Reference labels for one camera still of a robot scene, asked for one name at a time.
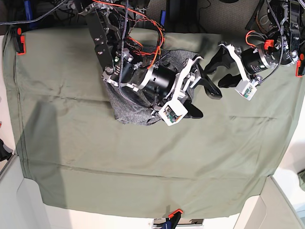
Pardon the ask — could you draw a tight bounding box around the red black bottom clamp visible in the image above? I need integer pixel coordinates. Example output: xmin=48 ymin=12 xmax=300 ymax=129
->
xmin=154 ymin=208 xmax=183 ymax=229

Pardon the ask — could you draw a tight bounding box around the grey heathered T-shirt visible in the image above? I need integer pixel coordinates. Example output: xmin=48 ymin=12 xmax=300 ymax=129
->
xmin=102 ymin=49 xmax=198 ymax=125

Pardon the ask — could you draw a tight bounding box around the blue clamp handle top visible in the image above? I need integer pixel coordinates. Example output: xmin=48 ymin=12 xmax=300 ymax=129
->
xmin=159 ymin=10 xmax=166 ymax=32

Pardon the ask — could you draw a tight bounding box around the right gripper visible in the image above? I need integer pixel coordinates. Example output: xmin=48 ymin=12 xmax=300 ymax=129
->
xmin=130 ymin=64 xmax=222 ymax=119

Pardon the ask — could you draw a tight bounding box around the red black edge clamp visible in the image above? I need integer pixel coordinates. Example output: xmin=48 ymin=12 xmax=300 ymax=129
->
xmin=295 ymin=53 xmax=305 ymax=77
xmin=11 ymin=27 xmax=26 ymax=55

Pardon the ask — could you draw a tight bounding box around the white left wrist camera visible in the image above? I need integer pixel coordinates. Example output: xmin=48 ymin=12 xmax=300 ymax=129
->
xmin=218 ymin=43 xmax=263 ymax=101

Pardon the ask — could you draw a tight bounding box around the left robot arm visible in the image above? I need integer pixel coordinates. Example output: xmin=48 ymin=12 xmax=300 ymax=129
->
xmin=191 ymin=0 xmax=305 ymax=100

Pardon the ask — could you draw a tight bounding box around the grey metal table bracket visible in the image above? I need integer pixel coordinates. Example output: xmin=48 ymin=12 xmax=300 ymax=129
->
xmin=132 ymin=0 xmax=150 ymax=10

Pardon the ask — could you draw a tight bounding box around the red black left edge clamp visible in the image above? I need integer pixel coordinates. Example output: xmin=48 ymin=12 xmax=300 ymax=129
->
xmin=11 ymin=27 xmax=26 ymax=55

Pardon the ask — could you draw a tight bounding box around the green cloth at right edge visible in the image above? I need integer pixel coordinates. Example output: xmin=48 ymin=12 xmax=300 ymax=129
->
xmin=298 ymin=170 xmax=305 ymax=191

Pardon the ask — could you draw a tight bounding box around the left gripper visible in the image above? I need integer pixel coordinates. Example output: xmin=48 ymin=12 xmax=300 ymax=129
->
xmin=204 ymin=46 xmax=280 ymax=88

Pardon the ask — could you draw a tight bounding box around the red black right edge clamp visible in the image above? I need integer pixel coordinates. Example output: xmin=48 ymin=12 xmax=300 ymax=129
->
xmin=295 ymin=53 xmax=305 ymax=77

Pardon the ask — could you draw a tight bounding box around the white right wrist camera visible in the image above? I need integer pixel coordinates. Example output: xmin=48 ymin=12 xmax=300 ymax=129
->
xmin=153 ymin=56 xmax=203 ymax=126

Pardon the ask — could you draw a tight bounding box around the green table cloth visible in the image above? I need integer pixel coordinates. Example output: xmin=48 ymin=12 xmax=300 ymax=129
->
xmin=2 ymin=27 xmax=305 ymax=218

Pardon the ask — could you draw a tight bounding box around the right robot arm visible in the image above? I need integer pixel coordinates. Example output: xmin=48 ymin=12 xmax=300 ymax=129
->
xmin=75 ymin=0 xmax=222 ymax=106

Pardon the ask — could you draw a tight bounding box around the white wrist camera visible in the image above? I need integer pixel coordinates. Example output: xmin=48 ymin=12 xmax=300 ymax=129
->
xmin=153 ymin=56 xmax=203 ymax=126
xmin=218 ymin=43 xmax=263 ymax=101

